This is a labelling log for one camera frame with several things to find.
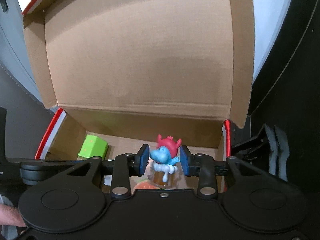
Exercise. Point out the green hexagonal box toy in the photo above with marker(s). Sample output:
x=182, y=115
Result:
x=91, y=146

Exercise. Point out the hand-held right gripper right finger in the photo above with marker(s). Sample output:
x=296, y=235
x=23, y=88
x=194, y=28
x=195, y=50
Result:
x=184, y=160

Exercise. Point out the red cardboard shoe box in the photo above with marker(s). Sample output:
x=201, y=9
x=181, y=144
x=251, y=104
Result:
x=137, y=55

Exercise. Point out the blue figurine with beer mug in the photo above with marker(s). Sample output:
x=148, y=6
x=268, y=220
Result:
x=162, y=155

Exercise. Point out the person's left hand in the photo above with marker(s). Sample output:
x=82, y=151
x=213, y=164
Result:
x=10, y=215

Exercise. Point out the grey desk mat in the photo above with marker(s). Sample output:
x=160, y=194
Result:
x=27, y=130

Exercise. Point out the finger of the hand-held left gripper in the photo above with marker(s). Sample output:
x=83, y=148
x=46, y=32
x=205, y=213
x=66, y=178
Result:
x=40, y=172

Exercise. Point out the burger toy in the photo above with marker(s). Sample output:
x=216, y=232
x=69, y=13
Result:
x=145, y=185

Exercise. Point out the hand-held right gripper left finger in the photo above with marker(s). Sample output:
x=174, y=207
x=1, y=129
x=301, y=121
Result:
x=143, y=158

